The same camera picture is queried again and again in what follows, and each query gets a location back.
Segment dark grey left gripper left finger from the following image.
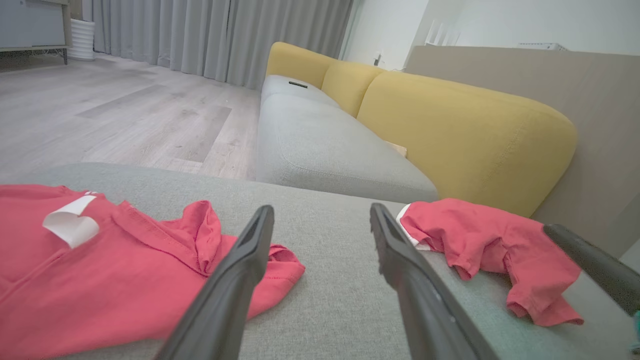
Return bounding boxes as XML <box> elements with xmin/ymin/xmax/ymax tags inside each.
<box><xmin>155</xmin><ymin>205</ymin><xmax>275</xmax><ymax>360</ymax></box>

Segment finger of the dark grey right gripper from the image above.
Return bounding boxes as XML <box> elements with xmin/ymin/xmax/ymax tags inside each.
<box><xmin>543</xmin><ymin>223</ymin><xmax>640</xmax><ymax>317</ymax></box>

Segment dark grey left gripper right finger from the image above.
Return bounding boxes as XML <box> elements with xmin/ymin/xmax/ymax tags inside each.
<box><xmin>370</xmin><ymin>203</ymin><xmax>501</xmax><ymax>360</ymax></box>

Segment red shorts with white stripe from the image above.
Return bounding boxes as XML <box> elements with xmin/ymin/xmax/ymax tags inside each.
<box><xmin>396</xmin><ymin>198</ymin><xmax>585</xmax><ymax>327</ymax></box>

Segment red basketball jersey white trim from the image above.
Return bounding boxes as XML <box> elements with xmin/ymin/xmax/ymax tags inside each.
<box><xmin>0</xmin><ymin>184</ymin><xmax>306</xmax><ymax>360</ymax></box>

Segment large yellow sofa back cushion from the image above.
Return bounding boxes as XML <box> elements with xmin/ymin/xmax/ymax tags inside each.
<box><xmin>357</xmin><ymin>70</ymin><xmax>578</xmax><ymax>218</ymax></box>

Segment beige panel behind sofa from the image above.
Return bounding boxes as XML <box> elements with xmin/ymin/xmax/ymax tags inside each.
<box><xmin>404</xmin><ymin>45</ymin><xmax>640</xmax><ymax>258</ymax></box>

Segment long grey sofa seat cushion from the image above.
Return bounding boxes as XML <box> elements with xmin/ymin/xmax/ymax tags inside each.
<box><xmin>256</xmin><ymin>92</ymin><xmax>439</xmax><ymax>204</ymax></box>

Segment short grey sofa seat cushion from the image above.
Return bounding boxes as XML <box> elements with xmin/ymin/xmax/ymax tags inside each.
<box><xmin>261</xmin><ymin>74</ymin><xmax>341</xmax><ymax>109</ymax></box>

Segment medium yellow sofa back cushion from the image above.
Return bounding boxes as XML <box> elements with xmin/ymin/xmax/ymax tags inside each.
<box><xmin>321</xmin><ymin>60</ymin><xmax>386</xmax><ymax>118</ymax></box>

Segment small yellow sofa back cushion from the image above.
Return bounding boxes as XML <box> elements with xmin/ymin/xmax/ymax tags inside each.
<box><xmin>265</xmin><ymin>41</ymin><xmax>338</xmax><ymax>90</ymax></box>

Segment grey pleated curtain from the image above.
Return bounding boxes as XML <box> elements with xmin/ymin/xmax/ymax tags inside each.
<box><xmin>82</xmin><ymin>0</ymin><xmax>355</xmax><ymax>92</ymax></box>

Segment white ribbed round bin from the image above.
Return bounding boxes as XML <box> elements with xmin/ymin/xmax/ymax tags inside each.
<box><xmin>67</xmin><ymin>19</ymin><xmax>96</xmax><ymax>62</ymax></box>

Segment white rack by wall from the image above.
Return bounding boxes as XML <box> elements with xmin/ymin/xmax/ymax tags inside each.
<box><xmin>425</xmin><ymin>19</ymin><xmax>462</xmax><ymax>47</ymax></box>

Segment grey cabinet with wooden frame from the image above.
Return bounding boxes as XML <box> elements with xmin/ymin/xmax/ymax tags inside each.
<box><xmin>0</xmin><ymin>0</ymin><xmax>71</xmax><ymax>65</ymax></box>

